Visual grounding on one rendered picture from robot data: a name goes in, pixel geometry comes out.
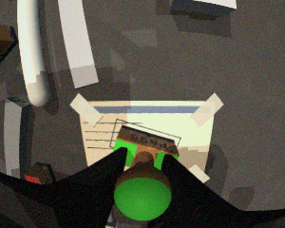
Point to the white cylinder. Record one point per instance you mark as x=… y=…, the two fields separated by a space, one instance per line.
x=31 y=52

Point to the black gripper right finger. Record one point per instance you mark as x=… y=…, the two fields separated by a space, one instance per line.
x=194 y=205

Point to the green and brown rubber stamp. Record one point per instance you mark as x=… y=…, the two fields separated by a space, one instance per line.
x=143 y=192

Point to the cream inspection card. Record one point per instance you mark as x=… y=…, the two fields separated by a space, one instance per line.
x=188 y=123

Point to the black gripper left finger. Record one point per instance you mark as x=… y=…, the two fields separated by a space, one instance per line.
x=84 y=200

